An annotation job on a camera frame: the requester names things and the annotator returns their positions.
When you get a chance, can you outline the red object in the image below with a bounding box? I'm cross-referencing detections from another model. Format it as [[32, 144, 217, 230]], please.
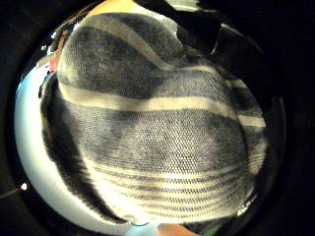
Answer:
[[48, 29, 71, 74]]

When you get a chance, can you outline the grey striped knit cloth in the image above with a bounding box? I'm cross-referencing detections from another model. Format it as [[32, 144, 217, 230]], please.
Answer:
[[39, 12, 269, 225]]

